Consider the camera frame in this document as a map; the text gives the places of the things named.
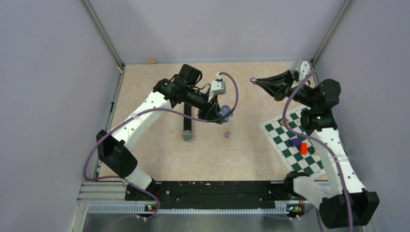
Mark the black microphone grey head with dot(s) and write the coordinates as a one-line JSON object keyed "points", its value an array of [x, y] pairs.
{"points": [[187, 124]]}

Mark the purple chess piece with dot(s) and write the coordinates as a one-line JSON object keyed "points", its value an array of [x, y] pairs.
{"points": [[295, 142]]}

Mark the green white chessboard mat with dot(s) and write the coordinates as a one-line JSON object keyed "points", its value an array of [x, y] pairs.
{"points": [[280, 139]]}

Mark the small orange block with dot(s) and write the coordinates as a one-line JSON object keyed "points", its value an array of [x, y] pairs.
{"points": [[303, 149]]}

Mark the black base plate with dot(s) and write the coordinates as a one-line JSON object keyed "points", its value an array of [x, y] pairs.
{"points": [[217, 195]]}

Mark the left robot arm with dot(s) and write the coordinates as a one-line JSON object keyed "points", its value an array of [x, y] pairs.
{"points": [[115, 146]]}

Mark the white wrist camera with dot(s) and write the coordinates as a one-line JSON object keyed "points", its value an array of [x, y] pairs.
{"points": [[299, 69], [217, 87]]}

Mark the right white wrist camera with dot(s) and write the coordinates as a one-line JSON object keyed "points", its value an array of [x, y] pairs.
{"points": [[299, 69]]}

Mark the aluminium frame rail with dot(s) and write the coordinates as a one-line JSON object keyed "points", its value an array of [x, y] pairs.
{"points": [[105, 191]]}

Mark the grey slotted cable duct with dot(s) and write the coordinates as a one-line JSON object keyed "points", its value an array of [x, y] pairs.
{"points": [[140, 208]]}

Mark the grey purple earbud case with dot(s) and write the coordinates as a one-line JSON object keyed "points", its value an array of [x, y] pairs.
{"points": [[225, 110]]}

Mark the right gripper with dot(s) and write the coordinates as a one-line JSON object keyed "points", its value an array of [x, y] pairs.
{"points": [[278, 85]]}

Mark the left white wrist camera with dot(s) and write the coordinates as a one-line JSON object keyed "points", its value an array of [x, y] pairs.
{"points": [[217, 87]]}

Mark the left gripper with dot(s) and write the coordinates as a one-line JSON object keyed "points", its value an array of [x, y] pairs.
{"points": [[212, 111]]}

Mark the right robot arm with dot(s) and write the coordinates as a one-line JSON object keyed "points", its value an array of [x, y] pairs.
{"points": [[345, 203]]}

